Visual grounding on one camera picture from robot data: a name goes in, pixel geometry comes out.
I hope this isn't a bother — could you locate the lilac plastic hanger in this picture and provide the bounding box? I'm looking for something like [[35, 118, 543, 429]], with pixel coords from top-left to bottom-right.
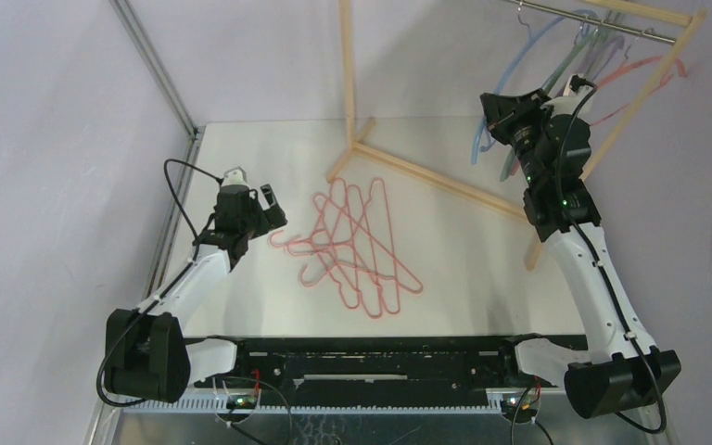
[[575, 29, 626, 81]]

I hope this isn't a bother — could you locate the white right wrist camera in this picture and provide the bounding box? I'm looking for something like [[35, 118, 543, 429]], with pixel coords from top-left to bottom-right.
[[553, 74, 597, 116]]

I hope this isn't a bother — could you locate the metal rack rod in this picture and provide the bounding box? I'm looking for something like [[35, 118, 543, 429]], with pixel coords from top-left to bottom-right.
[[506, 0, 678, 45]]

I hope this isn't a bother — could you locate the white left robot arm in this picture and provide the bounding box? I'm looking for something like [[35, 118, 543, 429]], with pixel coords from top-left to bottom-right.
[[95, 184, 287, 407]]

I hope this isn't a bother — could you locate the wooden clothes rack frame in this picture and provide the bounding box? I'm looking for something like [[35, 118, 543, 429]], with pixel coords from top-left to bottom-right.
[[326, 0, 707, 272]]

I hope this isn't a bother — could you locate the green plastic hanger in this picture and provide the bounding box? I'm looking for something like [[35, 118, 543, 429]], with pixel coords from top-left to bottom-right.
[[499, 24, 599, 182]]

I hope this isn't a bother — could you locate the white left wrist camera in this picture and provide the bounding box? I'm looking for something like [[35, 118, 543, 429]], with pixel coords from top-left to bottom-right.
[[221, 167, 249, 187]]

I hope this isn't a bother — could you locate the blue plastic hanger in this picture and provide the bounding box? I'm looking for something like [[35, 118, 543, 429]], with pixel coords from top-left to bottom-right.
[[470, 1, 564, 166]]

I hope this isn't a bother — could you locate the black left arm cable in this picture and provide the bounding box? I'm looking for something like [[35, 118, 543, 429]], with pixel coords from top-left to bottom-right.
[[95, 158, 225, 410]]

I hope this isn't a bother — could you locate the aluminium corner post left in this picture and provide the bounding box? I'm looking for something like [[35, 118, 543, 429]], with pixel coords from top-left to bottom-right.
[[108, 0, 199, 141]]

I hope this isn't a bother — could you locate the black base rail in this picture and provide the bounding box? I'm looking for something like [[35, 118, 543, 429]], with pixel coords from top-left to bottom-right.
[[174, 334, 584, 408]]

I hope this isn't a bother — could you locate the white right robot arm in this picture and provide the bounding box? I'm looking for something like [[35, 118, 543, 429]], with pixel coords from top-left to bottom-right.
[[480, 83, 681, 419]]

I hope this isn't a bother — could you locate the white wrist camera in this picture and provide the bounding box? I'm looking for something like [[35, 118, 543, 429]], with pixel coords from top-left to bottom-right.
[[553, 74, 597, 116], [221, 167, 249, 187]]

